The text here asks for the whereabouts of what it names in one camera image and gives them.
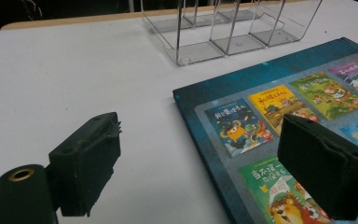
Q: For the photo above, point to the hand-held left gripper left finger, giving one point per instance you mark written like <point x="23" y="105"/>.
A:
<point x="84" y="161"/>

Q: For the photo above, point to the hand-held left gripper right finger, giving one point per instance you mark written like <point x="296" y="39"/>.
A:
<point x="323" y="168"/>

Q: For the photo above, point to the dark blue hardcover picture book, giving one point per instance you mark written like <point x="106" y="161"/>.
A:
<point x="199" y="90"/>

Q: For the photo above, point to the clear acrylic book rack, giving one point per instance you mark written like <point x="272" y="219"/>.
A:
<point x="199" y="53"/>

